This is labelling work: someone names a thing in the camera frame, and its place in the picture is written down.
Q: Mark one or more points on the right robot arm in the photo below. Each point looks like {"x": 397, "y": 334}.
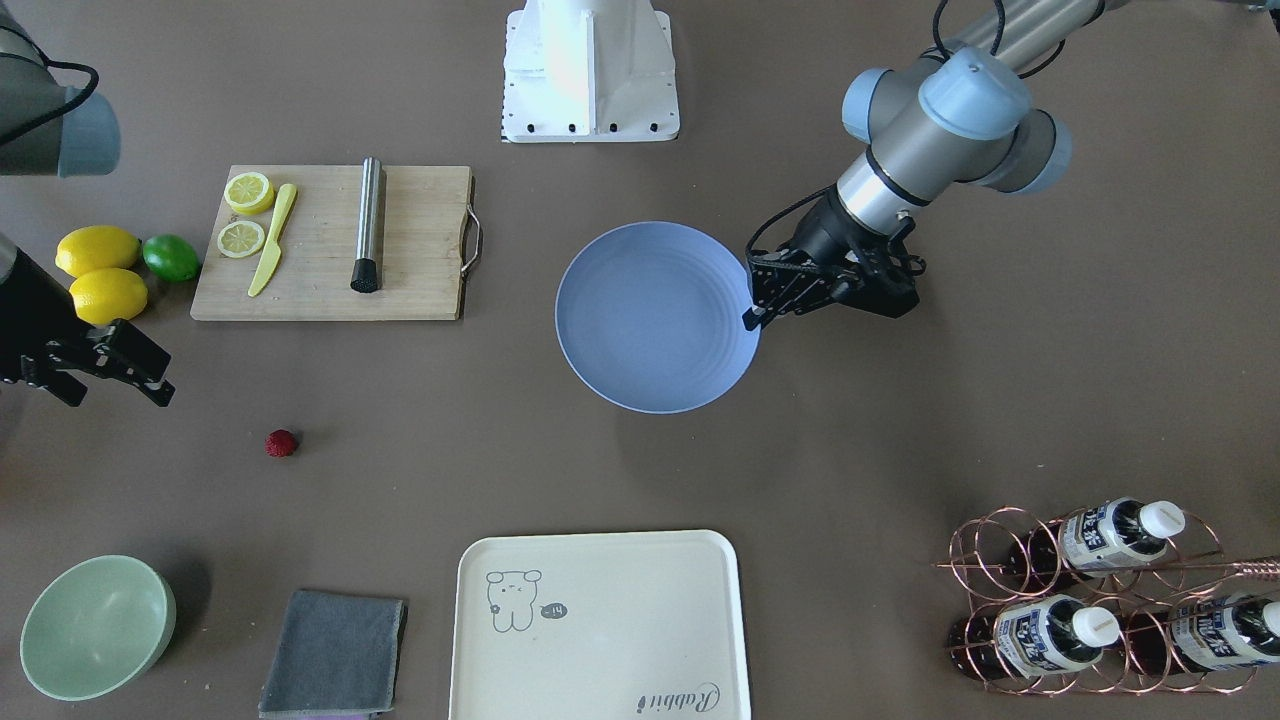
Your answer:
{"x": 55, "y": 123}

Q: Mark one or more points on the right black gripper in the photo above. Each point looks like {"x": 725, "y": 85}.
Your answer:
{"x": 28, "y": 312}

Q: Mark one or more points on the steel muddler black tip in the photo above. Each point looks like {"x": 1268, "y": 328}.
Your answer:
{"x": 366, "y": 276}

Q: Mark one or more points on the lemon slice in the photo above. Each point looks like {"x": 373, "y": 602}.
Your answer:
{"x": 240, "y": 239}

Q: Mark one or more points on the yellow lemon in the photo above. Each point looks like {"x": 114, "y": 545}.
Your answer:
{"x": 96, "y": 247}
{"x": 104, "y": 295}

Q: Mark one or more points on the grey folded cloth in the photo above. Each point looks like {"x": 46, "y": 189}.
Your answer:
{"x": 337, "y": 656}

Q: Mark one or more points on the cream rabbit tray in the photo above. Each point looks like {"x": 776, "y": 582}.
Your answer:
{"x": 634, "y": 625}

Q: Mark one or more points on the yellow plastic knife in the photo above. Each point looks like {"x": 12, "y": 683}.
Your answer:
{"x": 271, "y": 252}

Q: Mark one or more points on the blue plate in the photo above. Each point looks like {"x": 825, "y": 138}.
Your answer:
{"x": 649, "y": 316}

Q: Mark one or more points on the tea bottle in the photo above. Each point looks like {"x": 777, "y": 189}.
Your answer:
{"x": 1226, "y": 633}
{"x": 1054, "y": 636}
{"x": 1124, "y": 533}

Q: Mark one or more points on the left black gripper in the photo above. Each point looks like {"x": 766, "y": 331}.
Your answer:
{"x": 826, "y": 235}

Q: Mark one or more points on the wooden cutting board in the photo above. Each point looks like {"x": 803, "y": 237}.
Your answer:
{"x": 422, "y": 251}

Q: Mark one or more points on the upper tea bottle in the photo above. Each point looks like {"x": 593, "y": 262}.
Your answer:
{"x": 1124, "y": 533}

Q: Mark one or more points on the lemon half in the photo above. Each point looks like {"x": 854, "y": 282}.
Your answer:
{"x": 249, "y": 193}

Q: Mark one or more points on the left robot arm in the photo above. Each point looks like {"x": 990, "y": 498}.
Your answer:
{"x": 960, "y": 114}

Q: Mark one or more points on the light green bowl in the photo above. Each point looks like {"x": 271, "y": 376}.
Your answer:
{"x": 96, "y": 628}

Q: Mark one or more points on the copper wire bottle rack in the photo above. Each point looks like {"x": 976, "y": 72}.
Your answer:
{"x": 1195, "y": 570}

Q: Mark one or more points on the lower tea bottle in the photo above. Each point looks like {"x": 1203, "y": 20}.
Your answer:
{"x": 1226, "y": 633}
{"x": 1054, "y": 636}

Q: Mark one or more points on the green lime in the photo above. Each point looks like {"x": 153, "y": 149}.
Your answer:
{"x": 170, "y": 258}

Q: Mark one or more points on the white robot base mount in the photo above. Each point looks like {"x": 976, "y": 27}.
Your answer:
{"x": 589, "y": 72}

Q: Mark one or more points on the red strawberry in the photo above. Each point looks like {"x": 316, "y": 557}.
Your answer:
{"x": 281, "y": 443}

